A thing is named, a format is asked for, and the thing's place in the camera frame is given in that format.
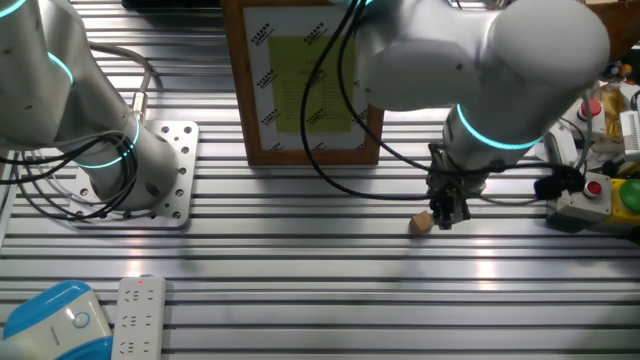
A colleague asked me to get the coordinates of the yellow box green button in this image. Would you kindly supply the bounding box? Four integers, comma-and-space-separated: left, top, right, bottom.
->
604, 177, 640, 232

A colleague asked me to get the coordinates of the white ribbed plastic part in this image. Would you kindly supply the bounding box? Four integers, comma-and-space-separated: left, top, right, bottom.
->
618, 109, 640, 162

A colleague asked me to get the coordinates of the white power strip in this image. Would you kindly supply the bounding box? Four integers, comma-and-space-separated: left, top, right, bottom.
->
110, 274, 167, 360

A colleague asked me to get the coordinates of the yellow plastic bag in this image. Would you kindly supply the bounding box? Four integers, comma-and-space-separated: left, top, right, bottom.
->
598, 82, 627, 142

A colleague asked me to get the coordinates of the wooden picture frame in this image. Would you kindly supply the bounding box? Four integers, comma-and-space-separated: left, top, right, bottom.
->
220, 0, 386, 167

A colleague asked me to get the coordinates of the small wooden cube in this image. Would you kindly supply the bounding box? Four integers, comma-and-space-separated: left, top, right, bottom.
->
409, 210, 435, 235

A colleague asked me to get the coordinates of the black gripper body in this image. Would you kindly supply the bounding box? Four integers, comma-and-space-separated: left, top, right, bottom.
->
427, 167, 487, 209

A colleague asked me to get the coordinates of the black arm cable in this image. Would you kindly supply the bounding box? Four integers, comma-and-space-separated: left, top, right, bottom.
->
335, 0, 566, 176
298, 0, 436, 202

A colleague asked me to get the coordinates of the blue and white device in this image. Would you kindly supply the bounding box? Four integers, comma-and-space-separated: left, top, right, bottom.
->
0, 279, 114, 360

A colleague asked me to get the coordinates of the grey braided cable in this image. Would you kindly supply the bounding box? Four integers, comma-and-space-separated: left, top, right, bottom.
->
87, 42, 157, 124

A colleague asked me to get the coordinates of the black cable bundle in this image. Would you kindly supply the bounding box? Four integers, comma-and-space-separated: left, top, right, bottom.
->
0, 132, 145, 222

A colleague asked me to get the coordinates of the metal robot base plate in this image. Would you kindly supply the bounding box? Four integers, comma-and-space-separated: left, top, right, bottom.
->
67, 119, 200, 231

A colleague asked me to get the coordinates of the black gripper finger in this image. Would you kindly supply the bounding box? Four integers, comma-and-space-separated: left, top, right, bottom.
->
451, 197, 472, 225
430, 198, 454, 232

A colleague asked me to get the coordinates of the grey box flat red button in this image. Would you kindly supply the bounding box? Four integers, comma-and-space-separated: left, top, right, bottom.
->
546, 169, 614, 224

